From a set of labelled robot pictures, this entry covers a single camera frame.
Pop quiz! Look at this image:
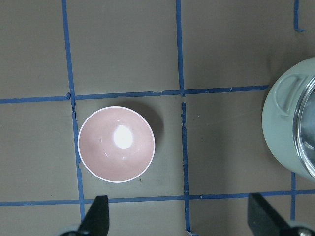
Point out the pale green electric pot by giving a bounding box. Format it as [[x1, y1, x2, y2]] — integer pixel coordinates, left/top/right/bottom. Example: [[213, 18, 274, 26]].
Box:
[[262, 58, 315, 181]]

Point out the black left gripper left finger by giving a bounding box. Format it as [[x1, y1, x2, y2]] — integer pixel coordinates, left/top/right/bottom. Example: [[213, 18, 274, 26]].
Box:
[[77, 195, 109, 236]]

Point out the pink bowl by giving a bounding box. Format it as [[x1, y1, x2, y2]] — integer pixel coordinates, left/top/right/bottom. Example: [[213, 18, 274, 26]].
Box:
[[78, 106, 156, 183]]

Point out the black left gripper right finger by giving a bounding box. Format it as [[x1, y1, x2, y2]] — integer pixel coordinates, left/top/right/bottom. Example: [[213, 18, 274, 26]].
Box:
[[247, 193, 291, 236]]

